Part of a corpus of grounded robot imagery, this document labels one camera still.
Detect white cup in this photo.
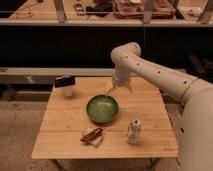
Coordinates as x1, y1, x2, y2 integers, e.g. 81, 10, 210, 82
63, 85, 74, 98

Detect black card on cup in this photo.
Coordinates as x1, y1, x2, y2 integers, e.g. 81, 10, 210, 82
54, 76, 75, 88

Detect red chip packet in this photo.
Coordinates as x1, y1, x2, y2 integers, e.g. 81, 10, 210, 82
81, 128, 103, 142

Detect long wooden bench shelf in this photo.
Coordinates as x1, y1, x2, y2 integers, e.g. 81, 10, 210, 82
0, 0, 213, 27

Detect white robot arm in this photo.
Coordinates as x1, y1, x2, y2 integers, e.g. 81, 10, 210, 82
108, 42, 213, 171

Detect black flat object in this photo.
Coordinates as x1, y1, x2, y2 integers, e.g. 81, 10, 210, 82
86, 3, 112, 17

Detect green ceramic bowl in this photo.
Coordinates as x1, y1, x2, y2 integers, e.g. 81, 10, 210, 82
86, 95, 118, 124

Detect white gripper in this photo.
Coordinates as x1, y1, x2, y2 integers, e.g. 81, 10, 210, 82
104, 68, 132, 96

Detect red wicker tray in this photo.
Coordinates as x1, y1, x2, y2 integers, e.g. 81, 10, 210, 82
113, 0, 175, 19

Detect wooden side table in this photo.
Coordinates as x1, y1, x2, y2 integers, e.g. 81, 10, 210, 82
31, 76, 179, 171

